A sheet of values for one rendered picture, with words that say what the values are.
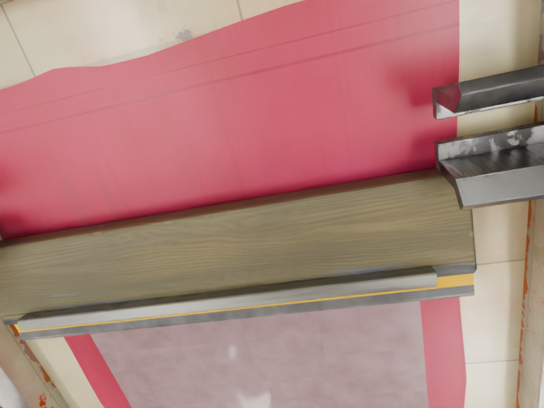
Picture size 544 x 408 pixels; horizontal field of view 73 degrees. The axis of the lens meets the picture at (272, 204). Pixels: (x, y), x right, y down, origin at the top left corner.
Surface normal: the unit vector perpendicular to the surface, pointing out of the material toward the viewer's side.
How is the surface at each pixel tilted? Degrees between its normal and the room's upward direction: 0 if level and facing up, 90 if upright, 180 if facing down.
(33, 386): 90
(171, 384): 0
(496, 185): 45
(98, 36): 0
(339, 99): 0
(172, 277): 11
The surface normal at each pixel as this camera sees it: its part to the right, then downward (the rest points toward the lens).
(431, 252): -0.15, 0.26
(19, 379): 0.97, -0.16
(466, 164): -0.22, -0.89
